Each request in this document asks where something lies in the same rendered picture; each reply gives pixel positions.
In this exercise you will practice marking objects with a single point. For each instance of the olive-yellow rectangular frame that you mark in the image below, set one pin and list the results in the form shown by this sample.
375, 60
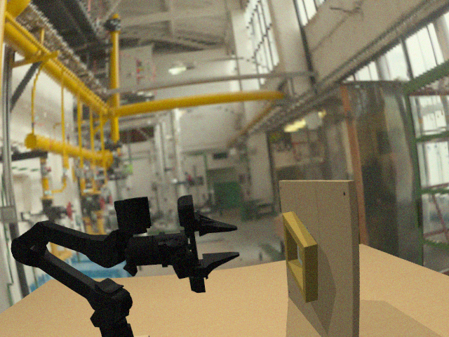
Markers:
301, 256

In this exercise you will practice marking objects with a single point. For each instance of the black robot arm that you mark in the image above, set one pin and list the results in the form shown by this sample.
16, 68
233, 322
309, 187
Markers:
110, 300

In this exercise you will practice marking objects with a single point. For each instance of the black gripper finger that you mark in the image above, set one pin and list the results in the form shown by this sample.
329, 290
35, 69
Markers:
207, 225
213, 260

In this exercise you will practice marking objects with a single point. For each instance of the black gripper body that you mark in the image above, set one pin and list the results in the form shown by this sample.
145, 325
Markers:
188, 220

